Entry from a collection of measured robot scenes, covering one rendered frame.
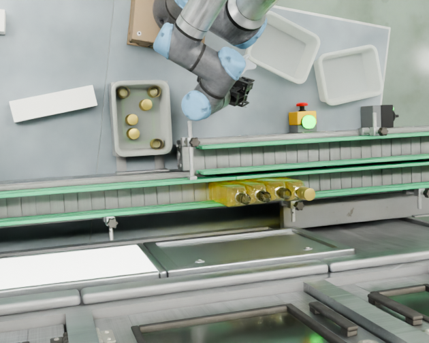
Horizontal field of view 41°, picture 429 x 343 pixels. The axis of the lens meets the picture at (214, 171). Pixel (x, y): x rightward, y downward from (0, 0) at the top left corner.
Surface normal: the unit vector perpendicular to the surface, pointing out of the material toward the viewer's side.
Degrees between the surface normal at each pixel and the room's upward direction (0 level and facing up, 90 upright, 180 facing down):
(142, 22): 5
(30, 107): 0
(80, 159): 0
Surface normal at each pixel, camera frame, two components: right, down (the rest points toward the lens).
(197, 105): -0.44, 0.33
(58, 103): 0.29, 0.07
